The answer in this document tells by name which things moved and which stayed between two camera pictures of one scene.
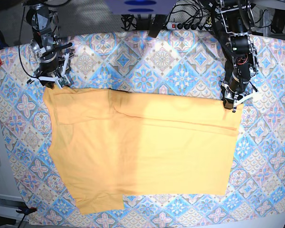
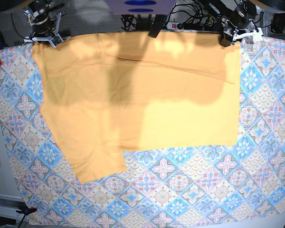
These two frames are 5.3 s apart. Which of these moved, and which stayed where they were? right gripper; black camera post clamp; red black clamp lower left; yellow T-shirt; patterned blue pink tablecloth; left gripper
Moved: yellow T-shirt; right gripper; left gripper
Stayed: red black clamp lower left; patterned blue pink tablecloth; black camera post clamp
